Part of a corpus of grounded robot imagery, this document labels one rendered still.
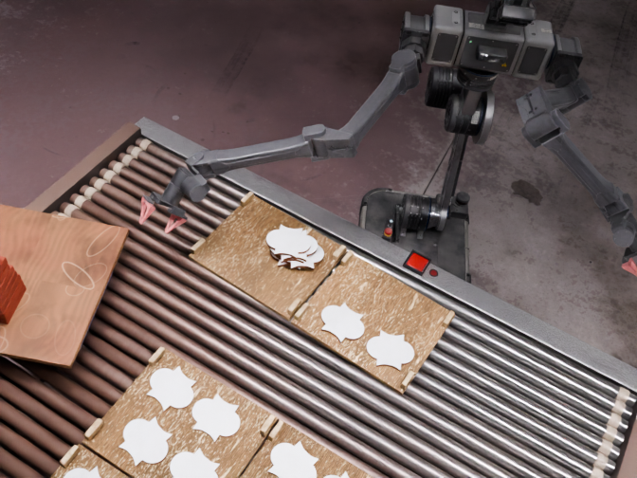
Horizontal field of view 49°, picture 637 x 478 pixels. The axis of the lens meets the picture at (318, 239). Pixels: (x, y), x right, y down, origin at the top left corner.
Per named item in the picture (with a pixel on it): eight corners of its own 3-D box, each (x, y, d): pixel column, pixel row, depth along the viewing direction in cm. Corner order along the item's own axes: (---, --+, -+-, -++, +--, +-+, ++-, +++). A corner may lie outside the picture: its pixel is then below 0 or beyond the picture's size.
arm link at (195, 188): (209, 170, 220) (199, 150, 214) (227, 187, 213) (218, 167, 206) (177, 192, 217) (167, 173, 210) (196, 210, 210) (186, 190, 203)
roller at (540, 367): (135, 150, 267) (133, 140, 263) (627, 412, 218) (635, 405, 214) (126, 157, 264) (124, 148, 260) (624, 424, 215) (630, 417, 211)
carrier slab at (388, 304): (350, 254, 240) (350, 251, 239) (454, 317, 228) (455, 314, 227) (290, 323, 221) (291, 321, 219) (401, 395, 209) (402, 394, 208)
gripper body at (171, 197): (183, 215, 216) (195, 195, 215) (156, 205, 209) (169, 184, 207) (174, 207, 220) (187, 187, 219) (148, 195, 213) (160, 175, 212)
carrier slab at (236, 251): (251, 196, 252) (251, 193, 251) (347, 251, 241) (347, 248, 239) (188, 258, 232) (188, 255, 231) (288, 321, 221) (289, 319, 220)
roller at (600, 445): (107, 174, 258) (106, 164, 254) (615, 450, 209) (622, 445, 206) (99, 181, 255) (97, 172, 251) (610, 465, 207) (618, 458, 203)
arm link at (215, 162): (333, 147, 214) (324, 120, 206) (333, 160, 210) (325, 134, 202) (200, 172, 221) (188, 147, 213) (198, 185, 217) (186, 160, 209)
